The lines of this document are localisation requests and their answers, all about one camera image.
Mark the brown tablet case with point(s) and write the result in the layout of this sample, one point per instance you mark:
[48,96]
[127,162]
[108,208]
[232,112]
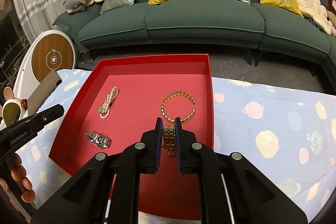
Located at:
[43,92]

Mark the person's left hand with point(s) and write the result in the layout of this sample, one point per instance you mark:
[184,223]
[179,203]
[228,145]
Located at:
[22,174]

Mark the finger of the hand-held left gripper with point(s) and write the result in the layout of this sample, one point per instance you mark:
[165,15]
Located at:
[46,117]

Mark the round wooden charger stand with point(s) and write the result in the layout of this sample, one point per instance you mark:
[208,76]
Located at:
[55,58]

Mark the beige plush cushion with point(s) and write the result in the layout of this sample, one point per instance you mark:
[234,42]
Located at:
[332,20]

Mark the gold wristwatch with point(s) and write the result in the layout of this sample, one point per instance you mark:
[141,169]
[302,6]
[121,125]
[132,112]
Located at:
[169,134]

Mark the white flower plush cushion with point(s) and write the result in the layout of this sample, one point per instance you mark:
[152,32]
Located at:
[312,6]

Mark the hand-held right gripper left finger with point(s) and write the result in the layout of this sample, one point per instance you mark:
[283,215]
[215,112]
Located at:
[158,146]

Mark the blue planet print blanket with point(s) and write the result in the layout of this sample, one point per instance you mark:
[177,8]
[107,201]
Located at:
[262,113]

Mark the gold open bangle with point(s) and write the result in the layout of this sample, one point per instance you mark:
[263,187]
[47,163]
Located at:
[173,95]

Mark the blue patterned cushion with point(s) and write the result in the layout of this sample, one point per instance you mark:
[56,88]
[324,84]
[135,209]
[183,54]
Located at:
[313,23]

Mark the green sofa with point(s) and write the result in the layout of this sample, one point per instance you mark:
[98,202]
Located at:
[204,22]

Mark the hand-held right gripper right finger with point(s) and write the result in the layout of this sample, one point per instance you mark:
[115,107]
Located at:
[179,146]

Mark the mouse-ear table mirror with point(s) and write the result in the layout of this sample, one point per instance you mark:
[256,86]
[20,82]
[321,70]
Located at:
[11,111]

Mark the red cardboard box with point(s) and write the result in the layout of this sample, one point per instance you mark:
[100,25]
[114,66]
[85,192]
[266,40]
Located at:
[131,98]

